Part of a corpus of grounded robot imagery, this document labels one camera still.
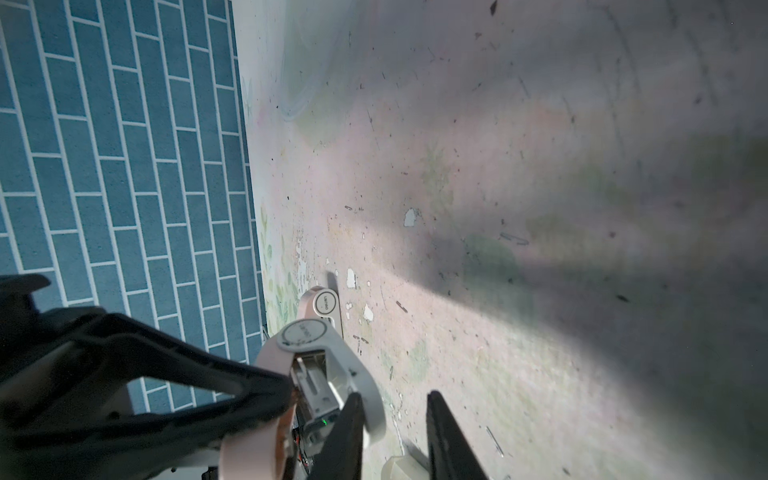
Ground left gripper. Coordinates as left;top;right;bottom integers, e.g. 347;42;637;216
1;274;292;479

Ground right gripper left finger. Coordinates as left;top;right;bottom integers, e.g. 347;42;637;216
308;392;365;480

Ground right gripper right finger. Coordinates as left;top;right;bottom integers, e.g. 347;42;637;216
426;390;488;480

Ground staple box tray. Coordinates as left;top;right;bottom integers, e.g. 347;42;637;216
380;455;430;480

